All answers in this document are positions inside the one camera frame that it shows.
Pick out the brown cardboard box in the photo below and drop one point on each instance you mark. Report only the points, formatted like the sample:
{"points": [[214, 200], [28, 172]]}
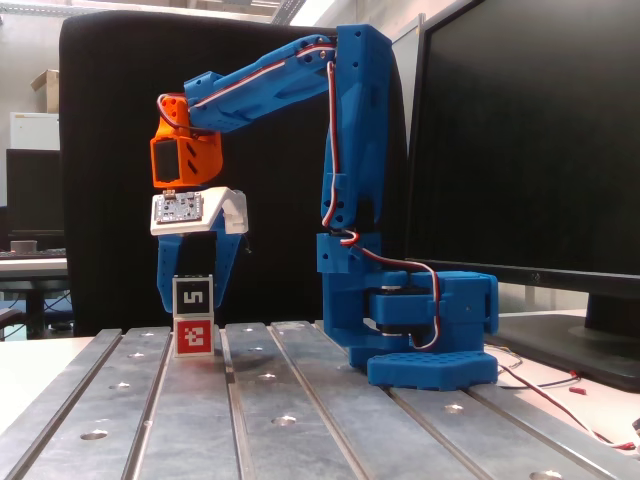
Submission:
{"points": [[49, 90]]}

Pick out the white cabinet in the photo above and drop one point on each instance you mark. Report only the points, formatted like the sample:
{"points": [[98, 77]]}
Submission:
{"points": [[35, 131]]}

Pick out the blue 3D-printed robot arm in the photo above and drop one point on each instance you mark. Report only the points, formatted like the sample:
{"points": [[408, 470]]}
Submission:
{"points": [[360, 150]]}

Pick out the large black computer monitor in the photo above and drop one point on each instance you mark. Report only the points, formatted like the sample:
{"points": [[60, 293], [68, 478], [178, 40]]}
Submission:
{"points": [[525, 100]]}

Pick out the white camera mount with circuit board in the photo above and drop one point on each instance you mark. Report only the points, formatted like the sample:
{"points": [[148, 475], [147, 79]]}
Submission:
{"points": [[220, 205]]}

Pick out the red cube with white marker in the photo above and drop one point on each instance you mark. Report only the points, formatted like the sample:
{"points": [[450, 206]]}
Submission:
{"points": [[194, 337]]}

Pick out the black office chair backrest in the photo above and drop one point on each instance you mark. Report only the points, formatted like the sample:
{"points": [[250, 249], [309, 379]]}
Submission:
{"points": [[125, 150]]}

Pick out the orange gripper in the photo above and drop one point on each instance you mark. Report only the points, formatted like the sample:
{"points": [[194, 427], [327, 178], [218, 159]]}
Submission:
{"points": [[226, 255]]}

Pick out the grey partition panel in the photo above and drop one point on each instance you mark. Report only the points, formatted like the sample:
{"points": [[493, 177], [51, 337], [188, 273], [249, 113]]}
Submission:
{"points": [[407, 60]]}

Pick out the dark keyboard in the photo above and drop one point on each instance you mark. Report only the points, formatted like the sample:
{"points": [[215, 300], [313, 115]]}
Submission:
{"points": [[35, 253]]}

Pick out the white background desk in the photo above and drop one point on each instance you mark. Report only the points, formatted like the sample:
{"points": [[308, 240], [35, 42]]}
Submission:
{"points": [[30, 267]]}

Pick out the grey tape roll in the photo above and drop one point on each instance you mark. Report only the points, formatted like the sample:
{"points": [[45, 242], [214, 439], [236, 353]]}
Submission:
{"points": [[23, 246]]}

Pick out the small black background monitor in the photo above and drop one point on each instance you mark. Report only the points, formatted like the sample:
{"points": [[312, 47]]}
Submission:
{"points": [[35, 190]]}

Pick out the black cube with white marker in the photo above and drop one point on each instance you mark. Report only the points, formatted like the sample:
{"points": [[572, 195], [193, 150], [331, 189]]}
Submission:
{"points": [[194, 297]]}

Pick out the slotted metal base plate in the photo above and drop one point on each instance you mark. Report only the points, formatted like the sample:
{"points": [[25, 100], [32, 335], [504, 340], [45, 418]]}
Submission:
{"points": [[200, 425]]}

